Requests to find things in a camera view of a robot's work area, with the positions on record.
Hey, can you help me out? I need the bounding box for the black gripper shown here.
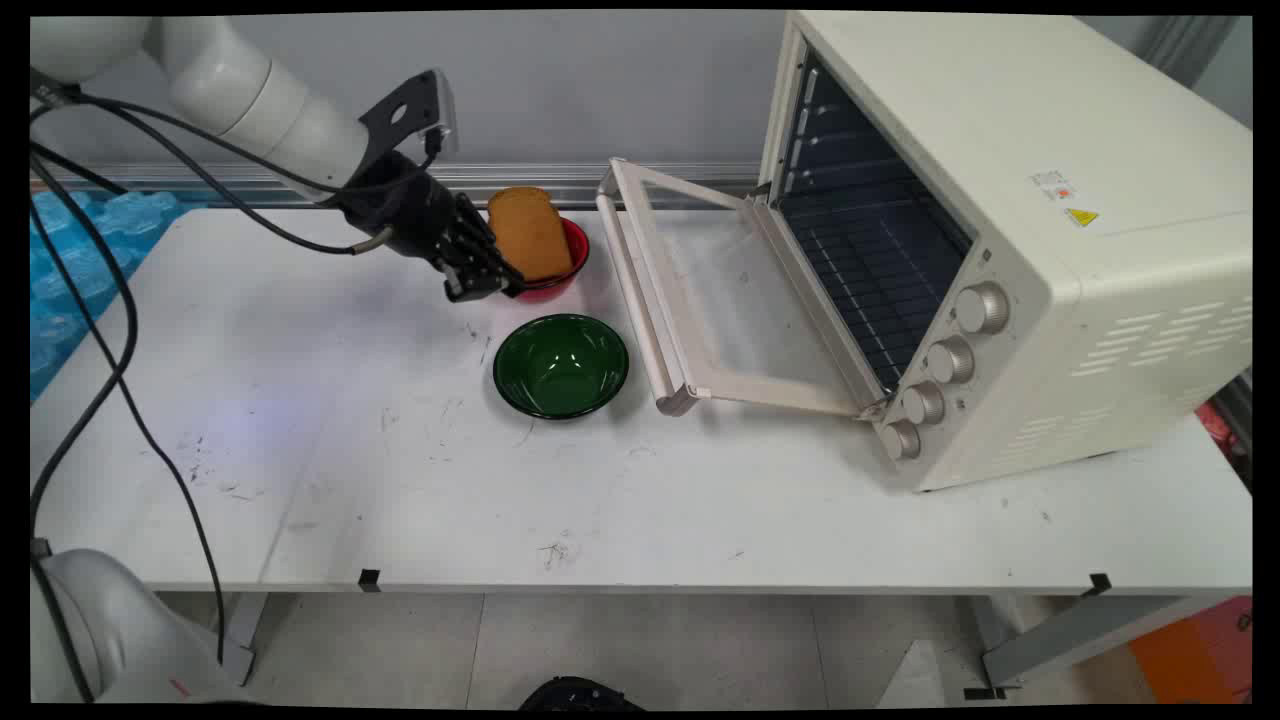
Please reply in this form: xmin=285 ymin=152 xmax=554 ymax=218
xmin=332 ymin=150 xmax=528 ymax=303

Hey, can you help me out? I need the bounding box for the brown bread slice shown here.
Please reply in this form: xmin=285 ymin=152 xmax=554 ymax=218
xmin=487 ymin=186 xmax=575 ymax=283

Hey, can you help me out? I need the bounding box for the red bowl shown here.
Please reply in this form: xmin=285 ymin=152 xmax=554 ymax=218
xmin=512 ymin=216 xmax=591 ymax=304

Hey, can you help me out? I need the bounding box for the dark green bowl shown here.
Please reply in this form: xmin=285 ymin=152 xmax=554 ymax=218
xmin=492 ymin=313 xmax=631 ymax=421

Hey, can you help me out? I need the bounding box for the glass oven door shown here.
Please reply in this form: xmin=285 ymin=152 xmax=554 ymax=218
xmin=596 ymin=157 xmax=893 ymax=419

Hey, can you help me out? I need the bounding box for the blue bubble wrap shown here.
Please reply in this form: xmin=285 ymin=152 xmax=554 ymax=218
xmin=30 ymin=188 xmax=191 ymax=401

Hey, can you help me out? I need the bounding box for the black round object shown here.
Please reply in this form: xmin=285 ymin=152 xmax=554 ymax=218
xmin=518 ymin=676 xmax=646 ymax=711

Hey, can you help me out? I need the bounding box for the large silver oven knob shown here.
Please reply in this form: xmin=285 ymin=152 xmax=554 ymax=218
xmin=955 ymin=281 xmax=1012 ymax=336

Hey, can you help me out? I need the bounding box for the cream toaster oven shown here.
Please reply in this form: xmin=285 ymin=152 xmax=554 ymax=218
xmin=757 ymin=12 xmax=1253 ymax=493

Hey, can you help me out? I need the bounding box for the grey table leg with foot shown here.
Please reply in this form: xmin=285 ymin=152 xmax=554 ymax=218
xmin=963 ymin=594 xmax=1216 ymax=701

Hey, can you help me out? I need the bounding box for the grey curtain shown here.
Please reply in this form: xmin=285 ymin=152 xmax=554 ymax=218
xmin=1140 ymin=15 xmax=1231 ymax=91

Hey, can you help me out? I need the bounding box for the red patterned object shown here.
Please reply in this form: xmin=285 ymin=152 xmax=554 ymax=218
xmin=1195 ymin=398 xmax=1253 ymax=491

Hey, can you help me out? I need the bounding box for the orange box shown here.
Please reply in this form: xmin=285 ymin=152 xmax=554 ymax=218
xmin=1128 ymin=597 xmax=1253 ymax=705

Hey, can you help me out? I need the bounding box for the aluminium rail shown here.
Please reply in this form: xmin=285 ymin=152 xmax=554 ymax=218
xmin=30 ymin=160 xmax=763 ymax=209

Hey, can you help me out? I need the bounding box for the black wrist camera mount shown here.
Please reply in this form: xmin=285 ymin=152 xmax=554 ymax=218
xmin=359 ymin=68 xmax=460 ymax=171

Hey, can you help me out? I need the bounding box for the thin black camera cable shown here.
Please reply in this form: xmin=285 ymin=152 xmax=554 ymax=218
xmin=30 ymin=92 xmax=443 ymax=199

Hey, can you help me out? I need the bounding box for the thick black looping cable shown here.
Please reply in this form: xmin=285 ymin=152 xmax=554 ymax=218
xmin=30 ymin=185 xmax=227 ymax=701

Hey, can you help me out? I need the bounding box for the wire oven rack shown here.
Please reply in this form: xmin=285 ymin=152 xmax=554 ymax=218
xmin=780 ymin=178 xmax=973 ymax=393

